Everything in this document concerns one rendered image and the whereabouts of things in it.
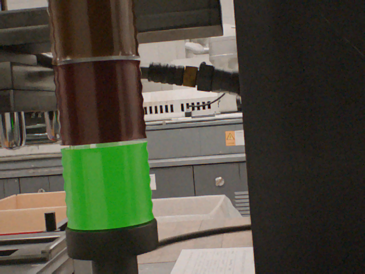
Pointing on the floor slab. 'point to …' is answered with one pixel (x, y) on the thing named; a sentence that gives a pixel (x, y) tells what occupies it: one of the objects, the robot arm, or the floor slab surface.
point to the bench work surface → (229, 239)
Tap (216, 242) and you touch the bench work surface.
